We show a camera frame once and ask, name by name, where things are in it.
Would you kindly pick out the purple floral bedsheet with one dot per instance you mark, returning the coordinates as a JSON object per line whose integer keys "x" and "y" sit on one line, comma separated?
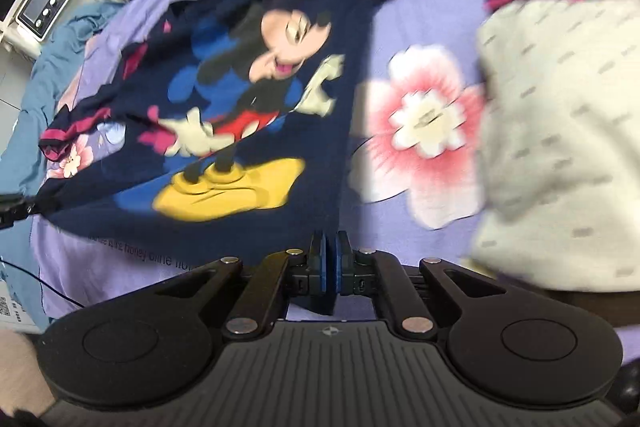
{"x": 425, "y": 17}

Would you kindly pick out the blue quilt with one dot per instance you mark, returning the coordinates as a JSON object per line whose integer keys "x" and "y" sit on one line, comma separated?
{"x": 30, "y": 132}

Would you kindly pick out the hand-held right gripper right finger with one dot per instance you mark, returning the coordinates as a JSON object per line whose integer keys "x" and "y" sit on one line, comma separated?
{"x": 344, "y": 268}

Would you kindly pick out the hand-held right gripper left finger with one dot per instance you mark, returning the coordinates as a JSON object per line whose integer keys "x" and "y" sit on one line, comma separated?
{"x": 326, "y": 268}

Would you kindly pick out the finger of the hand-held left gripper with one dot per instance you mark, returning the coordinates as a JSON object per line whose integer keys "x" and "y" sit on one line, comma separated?
{"x": 15, "y": 209}

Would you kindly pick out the white printed paper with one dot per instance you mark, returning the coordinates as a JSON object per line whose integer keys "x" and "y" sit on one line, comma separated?
{"x": 10, "y": 307}

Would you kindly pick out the cream dotted folded garment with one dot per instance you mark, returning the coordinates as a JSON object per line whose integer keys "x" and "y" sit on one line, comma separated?
{"x": 560, "y": 132}

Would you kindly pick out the navy cartoon print sweater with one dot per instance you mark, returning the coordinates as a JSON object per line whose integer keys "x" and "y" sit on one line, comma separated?
{"x": 220, "y": 7}

